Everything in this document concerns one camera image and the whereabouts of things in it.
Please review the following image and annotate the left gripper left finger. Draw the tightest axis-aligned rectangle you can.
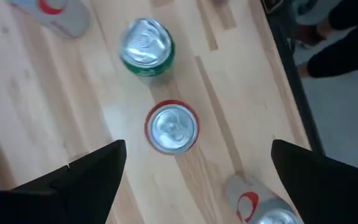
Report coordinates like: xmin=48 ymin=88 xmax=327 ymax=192
xmin=0 ymin=139 xmax=127 ymax=224

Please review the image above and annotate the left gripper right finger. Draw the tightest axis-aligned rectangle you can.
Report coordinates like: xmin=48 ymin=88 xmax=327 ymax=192
xmin=270 ymin=139 xmax=358 ymax=224

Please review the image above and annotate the silver red-logo soda can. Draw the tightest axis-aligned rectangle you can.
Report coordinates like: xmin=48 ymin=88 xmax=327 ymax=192
xmin=224 ymin=174 xmax=306 ymax=224
xmin=9 ymin=0 xmax=92 ymax=40

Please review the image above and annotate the person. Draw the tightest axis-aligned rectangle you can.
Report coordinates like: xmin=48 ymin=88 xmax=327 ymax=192
xmin=293 ymin=0 xmax=358 ymax=78

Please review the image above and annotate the green Sprite can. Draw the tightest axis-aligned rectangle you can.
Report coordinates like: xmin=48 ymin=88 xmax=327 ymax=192
xmin=119 ymin=17 xmax=176 ymax=78

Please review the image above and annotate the black aluminium table frame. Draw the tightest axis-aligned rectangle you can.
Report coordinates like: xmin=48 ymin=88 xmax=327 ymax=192
xmin=259 ymin=0 xmax=326 ymax=156

